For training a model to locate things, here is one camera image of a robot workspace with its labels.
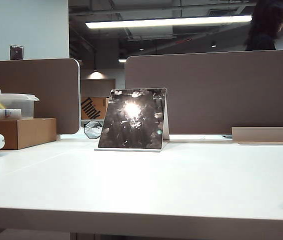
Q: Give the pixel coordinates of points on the brown cardboard box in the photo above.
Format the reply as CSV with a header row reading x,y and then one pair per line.
x,y
31,133

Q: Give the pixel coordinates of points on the distant brown partition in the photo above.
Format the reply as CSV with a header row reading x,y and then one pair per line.
x,y
97,87

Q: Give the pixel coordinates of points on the clear plastic container with lid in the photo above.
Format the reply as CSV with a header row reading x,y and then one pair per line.
x,y
19,102

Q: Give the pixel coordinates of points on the brown desk partition with rounded corner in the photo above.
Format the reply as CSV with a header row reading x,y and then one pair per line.
x,y
31,82

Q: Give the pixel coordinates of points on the printed Think cardboard box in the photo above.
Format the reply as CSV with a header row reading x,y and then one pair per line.
x,y
92,107

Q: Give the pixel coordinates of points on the wide brown desk partition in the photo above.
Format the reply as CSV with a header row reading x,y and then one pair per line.
x,y
219,92

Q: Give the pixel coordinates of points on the black octagonal frame object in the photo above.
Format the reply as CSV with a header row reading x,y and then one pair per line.
x,y
92,129

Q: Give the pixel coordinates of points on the dark mirror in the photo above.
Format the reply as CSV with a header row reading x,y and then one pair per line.
x,y
131,125

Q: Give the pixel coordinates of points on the metal wall plate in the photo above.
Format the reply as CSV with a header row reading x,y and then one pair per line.
x,y
16,52

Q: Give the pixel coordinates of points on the person with long black hair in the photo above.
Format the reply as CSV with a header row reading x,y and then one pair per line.
x,y
264,37

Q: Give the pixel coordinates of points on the long ceiling light strip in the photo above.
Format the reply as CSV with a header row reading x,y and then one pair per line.
x,y
156,22

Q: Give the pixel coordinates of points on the white pill bottle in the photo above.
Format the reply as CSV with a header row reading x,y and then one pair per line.
x,y
9,113

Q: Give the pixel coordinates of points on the glowing pendant lamp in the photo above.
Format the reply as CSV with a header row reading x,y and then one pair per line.
x,y
96,75

